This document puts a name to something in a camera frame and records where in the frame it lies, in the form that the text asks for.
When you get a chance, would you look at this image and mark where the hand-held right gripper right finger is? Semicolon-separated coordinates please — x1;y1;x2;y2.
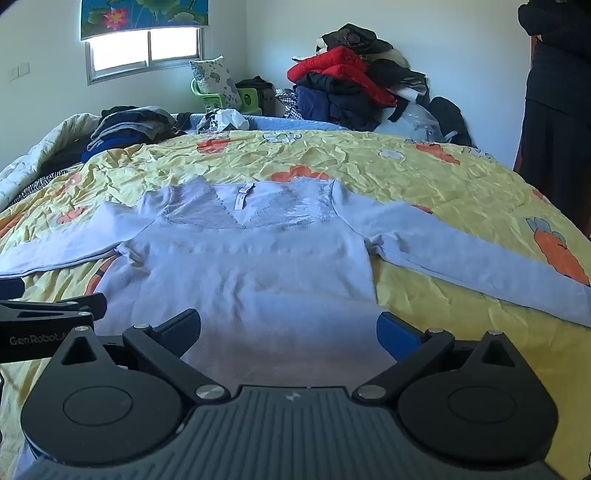
352;311;529;401

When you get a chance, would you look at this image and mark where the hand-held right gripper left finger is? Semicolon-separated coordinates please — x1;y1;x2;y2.
54;308;232;401

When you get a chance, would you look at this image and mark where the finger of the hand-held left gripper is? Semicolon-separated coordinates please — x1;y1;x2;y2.
0;277;25;302
0;294;108;324

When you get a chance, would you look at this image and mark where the pale blue knit sweater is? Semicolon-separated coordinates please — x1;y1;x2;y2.
0;178;591;393

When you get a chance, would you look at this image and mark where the stack of folded clothes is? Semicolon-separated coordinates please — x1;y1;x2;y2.
81;106;188;162

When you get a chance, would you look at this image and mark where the black white striped cloth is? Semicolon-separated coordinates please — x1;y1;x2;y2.
7;171;70;204

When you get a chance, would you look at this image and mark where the yellow printed blanket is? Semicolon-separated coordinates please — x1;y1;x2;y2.
0;129;591;480

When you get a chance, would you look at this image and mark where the white quilt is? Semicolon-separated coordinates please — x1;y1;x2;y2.
0;113;100;210

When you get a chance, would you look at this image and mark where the white plastic bag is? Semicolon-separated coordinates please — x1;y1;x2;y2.
203;108;250;134

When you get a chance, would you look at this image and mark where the clear plastic bag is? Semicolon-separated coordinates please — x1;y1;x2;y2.
379;102;445;140

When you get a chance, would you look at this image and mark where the black backpack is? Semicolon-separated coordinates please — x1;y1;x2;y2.
429;97;472;147

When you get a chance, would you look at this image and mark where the light blue blanket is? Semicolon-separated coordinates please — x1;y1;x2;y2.
171;113;342;136

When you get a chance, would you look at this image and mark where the green plastic chair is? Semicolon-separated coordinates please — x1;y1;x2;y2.
191;78;259;116

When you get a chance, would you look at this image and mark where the navy jacket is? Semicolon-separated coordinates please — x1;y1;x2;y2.
295;85;384;132

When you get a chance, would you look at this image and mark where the checked cloth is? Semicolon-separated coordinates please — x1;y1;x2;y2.
276;88;302;121

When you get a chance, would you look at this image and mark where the black bag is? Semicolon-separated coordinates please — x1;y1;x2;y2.
235;76;274;116

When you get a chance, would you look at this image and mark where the grey patterned pillow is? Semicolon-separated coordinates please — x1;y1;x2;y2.
189;55;243;109

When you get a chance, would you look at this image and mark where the black jacket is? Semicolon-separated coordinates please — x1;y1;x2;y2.
295;69;398;121

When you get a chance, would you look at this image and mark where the window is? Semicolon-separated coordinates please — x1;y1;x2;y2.
84;27;206;85

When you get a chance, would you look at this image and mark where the red padded jacket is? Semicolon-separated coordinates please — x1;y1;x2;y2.
287;46;398;109

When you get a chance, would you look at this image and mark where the black patterned garment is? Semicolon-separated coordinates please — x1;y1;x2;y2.
322;24;393;57

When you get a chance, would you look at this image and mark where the floral window blind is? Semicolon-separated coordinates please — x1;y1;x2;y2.
79;0;211;41

